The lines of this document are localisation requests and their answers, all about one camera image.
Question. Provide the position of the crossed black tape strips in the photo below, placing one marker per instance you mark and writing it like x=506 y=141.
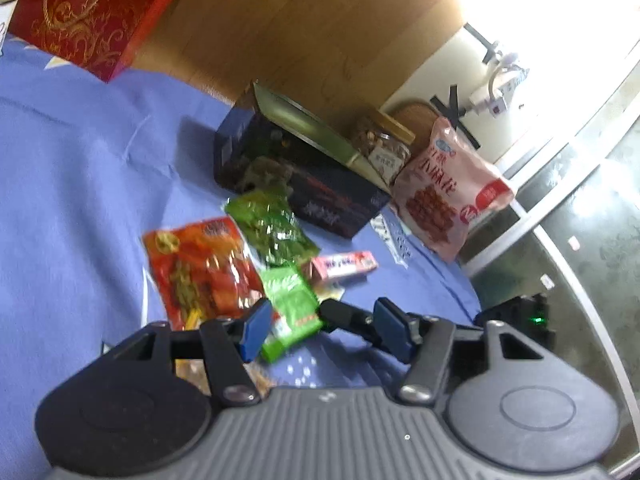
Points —
x=455 y=115

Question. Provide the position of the black cardboard box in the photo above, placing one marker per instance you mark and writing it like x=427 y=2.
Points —
x=320 y=195

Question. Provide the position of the light green snack packet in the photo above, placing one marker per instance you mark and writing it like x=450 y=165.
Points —
x=292 y=305

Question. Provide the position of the clear nut jar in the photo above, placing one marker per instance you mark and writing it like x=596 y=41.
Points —
x=385 y=152

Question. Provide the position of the red snack packet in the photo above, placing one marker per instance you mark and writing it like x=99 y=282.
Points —
x=200 y=270

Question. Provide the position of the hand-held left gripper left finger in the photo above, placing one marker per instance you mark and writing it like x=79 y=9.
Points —
x=255 y=330

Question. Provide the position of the red gift bag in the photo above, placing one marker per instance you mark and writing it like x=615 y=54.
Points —
x=95 y=10

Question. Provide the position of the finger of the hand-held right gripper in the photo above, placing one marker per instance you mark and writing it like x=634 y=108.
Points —
x=345 y=316

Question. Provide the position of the blue printed bed sheet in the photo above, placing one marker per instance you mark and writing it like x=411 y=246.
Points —
x=75 y=185

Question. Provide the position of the large pink snack bag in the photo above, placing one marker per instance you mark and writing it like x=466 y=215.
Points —
x=440 y=195

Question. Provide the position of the white window frame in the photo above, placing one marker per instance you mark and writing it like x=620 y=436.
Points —
x=550 y=157

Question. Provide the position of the white enamel mug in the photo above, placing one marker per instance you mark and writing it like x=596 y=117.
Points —
x=7 y=10

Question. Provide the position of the small pink candy box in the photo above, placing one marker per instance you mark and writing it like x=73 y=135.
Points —
x=345 y=265

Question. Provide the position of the woven rattan chair back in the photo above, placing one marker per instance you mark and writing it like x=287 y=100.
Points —
x=415 y=115

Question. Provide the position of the orange snack packet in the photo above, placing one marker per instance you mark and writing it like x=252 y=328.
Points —
x=192 y=375

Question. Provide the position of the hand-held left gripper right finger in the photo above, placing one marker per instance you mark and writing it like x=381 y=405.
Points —
x=395 y=330

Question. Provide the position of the wooden board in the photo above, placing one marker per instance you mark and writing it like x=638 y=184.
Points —
x=300 y=20

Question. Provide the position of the black tape strip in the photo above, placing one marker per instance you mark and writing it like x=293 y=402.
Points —
x=480 y=40

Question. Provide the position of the small yellow snack wrapper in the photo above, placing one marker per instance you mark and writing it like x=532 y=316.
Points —
x=332 y=292

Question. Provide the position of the dark green snack packet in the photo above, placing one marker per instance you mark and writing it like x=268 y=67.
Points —
x=265 y=225

